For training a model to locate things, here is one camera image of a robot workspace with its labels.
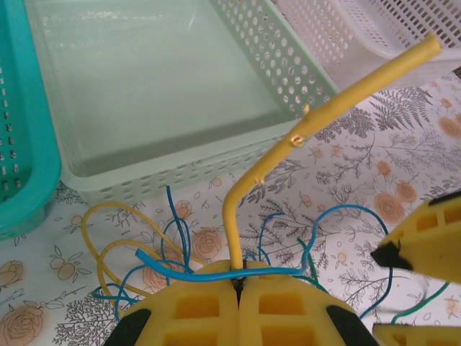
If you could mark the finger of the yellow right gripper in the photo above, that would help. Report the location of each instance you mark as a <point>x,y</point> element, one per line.
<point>432,245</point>
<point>425,337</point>

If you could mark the teal plastic basket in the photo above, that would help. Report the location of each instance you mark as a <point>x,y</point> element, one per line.
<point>21,108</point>

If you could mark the mint green plastic basket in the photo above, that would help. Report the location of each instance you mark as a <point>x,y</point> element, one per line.
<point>144,90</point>

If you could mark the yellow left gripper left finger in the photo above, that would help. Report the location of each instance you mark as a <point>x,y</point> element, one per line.
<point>194,317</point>

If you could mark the floral patterned tablecloth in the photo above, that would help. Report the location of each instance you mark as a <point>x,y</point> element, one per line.
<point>396,126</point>

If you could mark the white plastic basket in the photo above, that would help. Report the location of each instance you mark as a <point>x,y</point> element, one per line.
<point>360,21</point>

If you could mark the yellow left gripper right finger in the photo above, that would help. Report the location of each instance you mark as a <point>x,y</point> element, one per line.
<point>288,317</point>

